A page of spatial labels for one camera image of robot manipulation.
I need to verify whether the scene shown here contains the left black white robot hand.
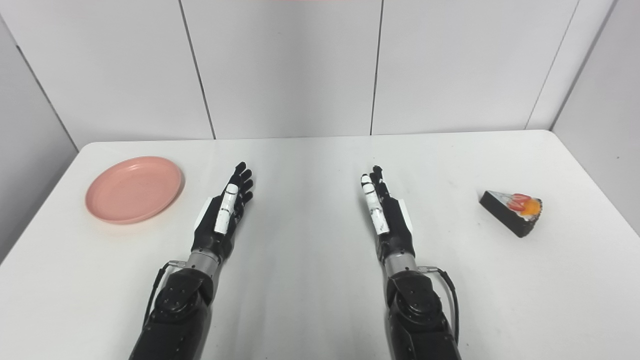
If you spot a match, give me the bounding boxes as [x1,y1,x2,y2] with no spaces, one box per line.
[191,161,254,262]

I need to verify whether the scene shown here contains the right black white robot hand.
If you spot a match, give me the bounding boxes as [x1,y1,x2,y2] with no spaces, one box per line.
[360,165,416,263]

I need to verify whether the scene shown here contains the pink round plate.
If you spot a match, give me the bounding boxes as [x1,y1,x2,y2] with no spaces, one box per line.
[85,156,184,225]

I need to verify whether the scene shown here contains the chocolate cake slice with fruit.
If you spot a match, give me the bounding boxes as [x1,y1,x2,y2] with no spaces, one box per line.
[479,190,544,238]

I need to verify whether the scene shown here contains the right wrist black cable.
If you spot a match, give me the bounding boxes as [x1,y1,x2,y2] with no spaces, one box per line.
[418,265,460,346]

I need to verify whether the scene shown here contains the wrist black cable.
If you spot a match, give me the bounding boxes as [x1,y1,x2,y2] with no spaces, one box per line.
[143,260,188,328]
[418,265,460,346]

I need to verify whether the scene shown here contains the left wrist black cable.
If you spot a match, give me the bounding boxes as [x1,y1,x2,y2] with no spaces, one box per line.
[143,260,188,328]

